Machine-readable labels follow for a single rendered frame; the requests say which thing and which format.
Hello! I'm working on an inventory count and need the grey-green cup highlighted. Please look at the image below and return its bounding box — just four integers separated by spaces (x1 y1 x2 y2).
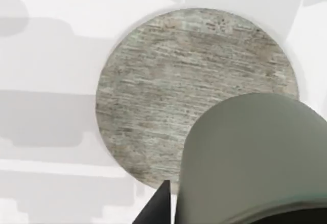
173 92 327 224

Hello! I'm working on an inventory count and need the round grey wooden coaster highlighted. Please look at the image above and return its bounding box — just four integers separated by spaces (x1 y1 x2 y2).
95 8 299 193

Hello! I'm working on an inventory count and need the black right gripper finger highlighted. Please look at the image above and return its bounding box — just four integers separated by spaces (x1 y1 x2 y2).
132 180 171 224

